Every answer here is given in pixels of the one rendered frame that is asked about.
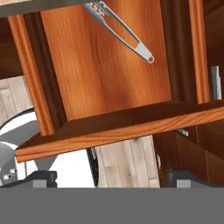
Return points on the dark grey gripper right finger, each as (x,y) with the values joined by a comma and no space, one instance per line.
(180,176)

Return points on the orange wooden drawer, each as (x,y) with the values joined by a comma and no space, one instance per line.
(108,75)

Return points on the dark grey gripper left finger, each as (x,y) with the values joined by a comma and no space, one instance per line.
(43,176)

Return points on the white and black round object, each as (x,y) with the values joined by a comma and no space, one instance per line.
(73,169)

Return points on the dark brown wooden cupboards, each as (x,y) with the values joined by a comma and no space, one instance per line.
(192,154)

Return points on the silver metal tongs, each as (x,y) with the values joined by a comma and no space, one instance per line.
(143,51)

